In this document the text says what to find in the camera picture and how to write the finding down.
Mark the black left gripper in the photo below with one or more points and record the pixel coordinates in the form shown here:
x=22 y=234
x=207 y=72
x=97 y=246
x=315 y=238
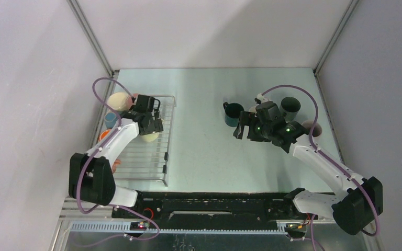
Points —
x=155 y=126

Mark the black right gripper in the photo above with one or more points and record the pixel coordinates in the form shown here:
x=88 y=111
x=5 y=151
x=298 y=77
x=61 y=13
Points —
x=246 y=119

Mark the dark teal mug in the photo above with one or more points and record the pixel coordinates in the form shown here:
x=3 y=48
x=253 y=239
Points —
x=232 y=113

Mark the light green mug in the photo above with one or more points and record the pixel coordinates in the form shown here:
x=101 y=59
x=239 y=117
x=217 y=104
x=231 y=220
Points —
x=150 y=137

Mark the dark grey mug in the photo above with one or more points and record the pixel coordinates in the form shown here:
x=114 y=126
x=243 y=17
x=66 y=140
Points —
x=289 y=107

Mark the lilac mug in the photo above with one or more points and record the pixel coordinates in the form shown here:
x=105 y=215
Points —
x=317 y=130

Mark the pink patterned mug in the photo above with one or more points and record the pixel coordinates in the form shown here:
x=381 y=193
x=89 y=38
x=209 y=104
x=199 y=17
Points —
x=133 y=98

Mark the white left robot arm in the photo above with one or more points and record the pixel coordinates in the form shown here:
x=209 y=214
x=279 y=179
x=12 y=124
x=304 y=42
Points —
x=90 y=175

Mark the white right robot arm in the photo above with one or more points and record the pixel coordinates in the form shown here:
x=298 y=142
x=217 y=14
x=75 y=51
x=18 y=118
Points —
x=356 y=201

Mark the cream mug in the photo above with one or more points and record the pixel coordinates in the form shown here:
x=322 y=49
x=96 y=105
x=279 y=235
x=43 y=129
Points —
x=120 y=101

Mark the light blue mug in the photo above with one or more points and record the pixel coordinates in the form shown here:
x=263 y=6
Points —
x=111 y=120

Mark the orange mug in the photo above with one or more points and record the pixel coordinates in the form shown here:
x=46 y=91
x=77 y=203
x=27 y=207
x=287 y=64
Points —
x=104 y=134

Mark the salmon pink pitcher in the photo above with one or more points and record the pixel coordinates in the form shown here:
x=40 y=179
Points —
x=115 y=165

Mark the metal wire dish rack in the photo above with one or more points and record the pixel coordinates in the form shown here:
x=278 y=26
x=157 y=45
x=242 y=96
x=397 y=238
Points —
x=143 y=161

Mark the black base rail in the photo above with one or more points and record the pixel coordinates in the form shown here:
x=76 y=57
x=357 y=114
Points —
x=218 y=211

